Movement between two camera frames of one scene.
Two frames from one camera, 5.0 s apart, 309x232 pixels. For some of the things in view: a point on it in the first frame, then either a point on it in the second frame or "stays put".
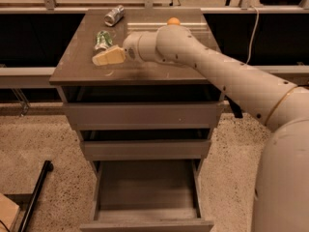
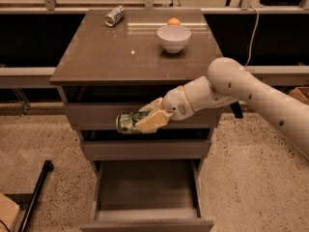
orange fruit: x=173 y=21 stays put
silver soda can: x=115 y=15 stays put
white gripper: x=130 y=46 → x=176 y=102
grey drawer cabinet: x=147 y=126 stays put
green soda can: x=103 y=40 → x=126 y=123
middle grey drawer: x=146 y=150 stays put
